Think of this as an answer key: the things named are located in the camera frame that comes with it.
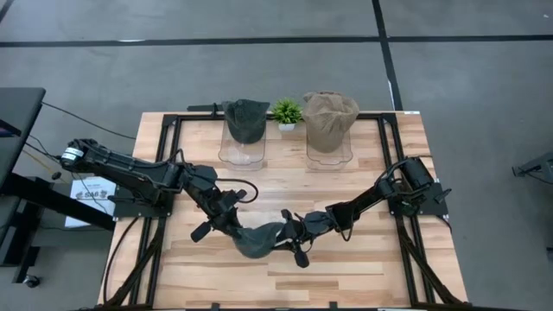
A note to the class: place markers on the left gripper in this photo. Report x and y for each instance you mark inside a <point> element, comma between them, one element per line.
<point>220,211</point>

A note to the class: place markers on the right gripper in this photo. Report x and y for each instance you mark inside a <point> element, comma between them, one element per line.
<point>299,235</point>

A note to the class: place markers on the dark green cap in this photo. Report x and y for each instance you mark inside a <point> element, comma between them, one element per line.
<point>246,121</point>
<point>259,244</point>

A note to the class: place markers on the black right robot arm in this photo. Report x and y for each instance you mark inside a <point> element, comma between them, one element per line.
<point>363,201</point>

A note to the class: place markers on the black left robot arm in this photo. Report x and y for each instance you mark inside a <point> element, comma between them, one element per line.
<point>129,168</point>

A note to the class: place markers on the clear plastic bin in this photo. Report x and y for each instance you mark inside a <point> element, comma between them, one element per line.
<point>330,162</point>
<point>242,162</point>

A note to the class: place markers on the small plant in white pot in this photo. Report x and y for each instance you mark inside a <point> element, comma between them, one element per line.
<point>286,111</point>

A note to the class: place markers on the white printed box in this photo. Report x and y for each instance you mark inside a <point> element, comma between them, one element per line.
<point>93,190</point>

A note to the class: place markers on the black caster wheel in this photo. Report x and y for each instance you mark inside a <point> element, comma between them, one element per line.
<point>31,281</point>

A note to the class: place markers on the black desk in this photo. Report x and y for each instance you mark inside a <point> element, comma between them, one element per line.
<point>17,129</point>

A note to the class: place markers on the grey stand leg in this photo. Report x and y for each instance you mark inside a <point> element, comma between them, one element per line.
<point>535,166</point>

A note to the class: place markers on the black clamp bracket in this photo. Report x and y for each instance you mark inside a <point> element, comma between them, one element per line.
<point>333,305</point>

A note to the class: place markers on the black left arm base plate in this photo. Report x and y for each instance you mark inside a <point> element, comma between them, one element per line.
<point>129,209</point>

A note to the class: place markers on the black aluminium rig frame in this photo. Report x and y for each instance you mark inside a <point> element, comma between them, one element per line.
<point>169,119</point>

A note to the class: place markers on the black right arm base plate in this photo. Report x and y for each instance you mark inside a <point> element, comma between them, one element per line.
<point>436,207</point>

